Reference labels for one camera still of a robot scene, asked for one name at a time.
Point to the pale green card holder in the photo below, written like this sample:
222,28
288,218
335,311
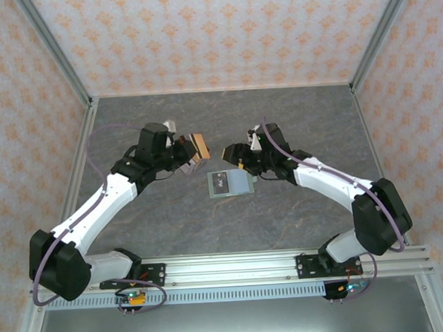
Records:
242,181

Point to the white card with black stripe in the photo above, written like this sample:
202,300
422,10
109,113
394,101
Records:
189,170

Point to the dark credit card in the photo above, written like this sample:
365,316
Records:
220,184

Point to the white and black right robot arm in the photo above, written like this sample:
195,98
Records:
326,184

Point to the controller board with yellow connector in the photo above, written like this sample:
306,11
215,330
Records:
135,298

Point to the controller board with green light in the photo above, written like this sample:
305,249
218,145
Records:
347,288

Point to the grey metal sheet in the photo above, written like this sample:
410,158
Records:
233,325

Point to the thin aluminium back rail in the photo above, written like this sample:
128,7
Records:
221,89

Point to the aluminium side rail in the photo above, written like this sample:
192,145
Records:
368,128
75,181

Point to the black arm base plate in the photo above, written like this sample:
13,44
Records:
156,275
305,267

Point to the aluminium mounting rail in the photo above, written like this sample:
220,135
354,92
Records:
230,269

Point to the aluminium corner post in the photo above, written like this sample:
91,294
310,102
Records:
379,35
56,52

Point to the aluminium frame leg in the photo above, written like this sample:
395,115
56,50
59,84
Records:
29,328
433,307

